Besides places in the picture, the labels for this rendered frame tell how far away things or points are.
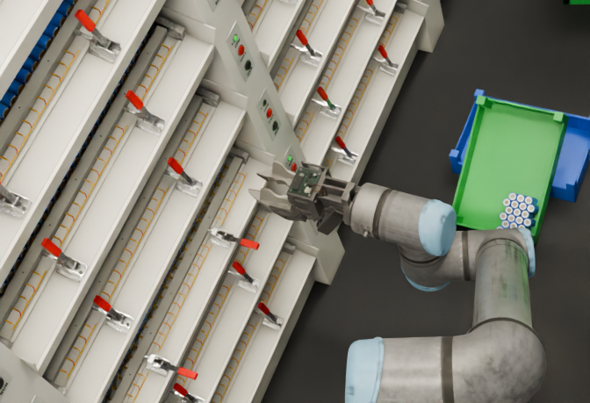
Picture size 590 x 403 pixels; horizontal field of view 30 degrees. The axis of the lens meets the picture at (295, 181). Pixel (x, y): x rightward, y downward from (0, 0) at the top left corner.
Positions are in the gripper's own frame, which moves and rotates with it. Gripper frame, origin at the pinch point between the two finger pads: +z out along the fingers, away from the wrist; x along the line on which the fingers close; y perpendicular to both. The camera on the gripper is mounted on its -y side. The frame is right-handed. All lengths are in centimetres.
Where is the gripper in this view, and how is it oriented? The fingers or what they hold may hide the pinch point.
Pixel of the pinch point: (260, 185)
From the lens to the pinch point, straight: 203.0
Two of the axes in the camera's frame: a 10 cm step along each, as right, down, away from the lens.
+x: -3.9, 8.3, -4.0
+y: -2.2, -5.0, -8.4
